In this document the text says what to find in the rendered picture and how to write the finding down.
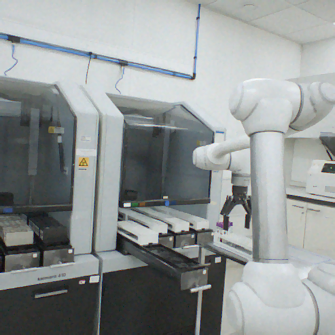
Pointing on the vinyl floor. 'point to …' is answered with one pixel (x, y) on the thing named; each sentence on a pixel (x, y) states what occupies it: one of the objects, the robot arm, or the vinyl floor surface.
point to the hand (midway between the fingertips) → (236, 227)
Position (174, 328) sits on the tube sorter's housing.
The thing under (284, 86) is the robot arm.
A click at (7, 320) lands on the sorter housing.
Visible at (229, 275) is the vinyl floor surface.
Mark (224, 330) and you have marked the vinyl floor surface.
